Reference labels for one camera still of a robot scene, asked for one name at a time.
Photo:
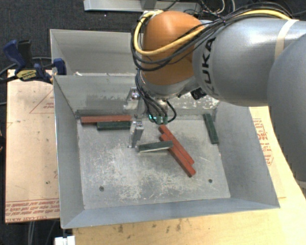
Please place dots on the black cylinder on white bracket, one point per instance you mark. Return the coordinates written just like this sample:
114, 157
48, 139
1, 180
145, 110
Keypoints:
197, 94

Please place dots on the brown cardboard board, red print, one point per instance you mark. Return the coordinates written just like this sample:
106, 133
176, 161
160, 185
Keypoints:
30, 149

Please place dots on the grey metal bin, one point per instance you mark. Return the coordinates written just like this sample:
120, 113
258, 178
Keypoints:
142, 182

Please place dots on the red-brown flat block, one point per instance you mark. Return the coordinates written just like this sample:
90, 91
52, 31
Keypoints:
182, 163
179, 149
104, 119

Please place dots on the dark green flat block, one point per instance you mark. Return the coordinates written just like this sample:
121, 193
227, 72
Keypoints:
155, 146
211, 129
113, 125
97, 112

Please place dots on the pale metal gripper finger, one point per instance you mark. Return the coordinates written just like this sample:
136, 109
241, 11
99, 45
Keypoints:
132, 98
137, 133

